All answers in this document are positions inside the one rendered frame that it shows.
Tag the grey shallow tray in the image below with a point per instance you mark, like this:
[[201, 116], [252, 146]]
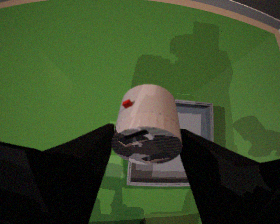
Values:
[[197, 117]]

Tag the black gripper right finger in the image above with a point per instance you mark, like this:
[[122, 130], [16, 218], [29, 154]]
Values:
[[228, 188]]

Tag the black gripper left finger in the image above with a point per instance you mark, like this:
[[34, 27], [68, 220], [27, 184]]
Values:
[[62, 181]]

